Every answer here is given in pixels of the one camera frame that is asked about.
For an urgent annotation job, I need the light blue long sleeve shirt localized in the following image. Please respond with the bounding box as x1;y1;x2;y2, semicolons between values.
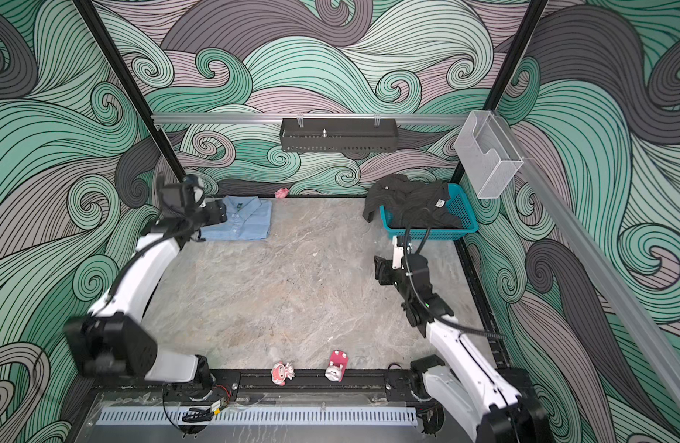
202;196;272;241

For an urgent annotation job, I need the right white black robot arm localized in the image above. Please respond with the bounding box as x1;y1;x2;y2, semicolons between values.
374;229;554;442

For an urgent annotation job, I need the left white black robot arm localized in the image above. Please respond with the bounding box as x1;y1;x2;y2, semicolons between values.
63;175;226;389

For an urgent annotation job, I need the dark grey long sleeve shirt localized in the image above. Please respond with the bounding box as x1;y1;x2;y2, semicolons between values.
362;174;464;229

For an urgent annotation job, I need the pink toy at back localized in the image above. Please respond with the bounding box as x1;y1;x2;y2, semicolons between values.
275;188;289;199

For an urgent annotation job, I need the teal plastic basket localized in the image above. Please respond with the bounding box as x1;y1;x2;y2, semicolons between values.
379;184;478;241

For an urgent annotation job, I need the pink white figurine toy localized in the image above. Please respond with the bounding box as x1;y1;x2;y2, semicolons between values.
271;362;295;387

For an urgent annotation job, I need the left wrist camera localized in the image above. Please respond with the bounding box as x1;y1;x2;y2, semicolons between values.
155;175;205;217

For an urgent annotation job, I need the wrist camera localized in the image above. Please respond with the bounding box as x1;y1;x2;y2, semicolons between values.
392;236;404;269
155;175;205;217

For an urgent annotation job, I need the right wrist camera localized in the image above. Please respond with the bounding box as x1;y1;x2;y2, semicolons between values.
392;236;404;269

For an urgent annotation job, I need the black frame post left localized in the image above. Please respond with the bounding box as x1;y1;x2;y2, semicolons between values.
73;1;185;208

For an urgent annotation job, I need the black frame post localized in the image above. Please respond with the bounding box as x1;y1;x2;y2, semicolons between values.
450;0;549;184
73;1;185;208

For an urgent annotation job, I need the black frame post right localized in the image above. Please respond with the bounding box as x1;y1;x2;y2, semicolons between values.
450;0;549;184

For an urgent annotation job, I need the black perforated wall tray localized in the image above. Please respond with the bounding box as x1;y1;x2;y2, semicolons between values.
279;117;399;154

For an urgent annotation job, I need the clear plastic wall bin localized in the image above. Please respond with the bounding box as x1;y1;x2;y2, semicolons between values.
454;111;524;199

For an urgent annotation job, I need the aluminium wall rail back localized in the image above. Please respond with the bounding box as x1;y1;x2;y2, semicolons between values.
151;112;467;127

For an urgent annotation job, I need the aluminium wall rail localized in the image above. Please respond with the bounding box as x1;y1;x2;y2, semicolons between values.
491;113;680;427
151;112;467;127

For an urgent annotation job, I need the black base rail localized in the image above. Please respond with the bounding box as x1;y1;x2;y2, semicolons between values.
91;367;434;404

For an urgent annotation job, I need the aluminium wall rail right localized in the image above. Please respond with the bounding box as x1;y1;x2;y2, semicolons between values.
491;113;680;427

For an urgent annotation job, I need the white slotted cable duct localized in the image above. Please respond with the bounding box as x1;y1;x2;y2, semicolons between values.
96;406;419;427

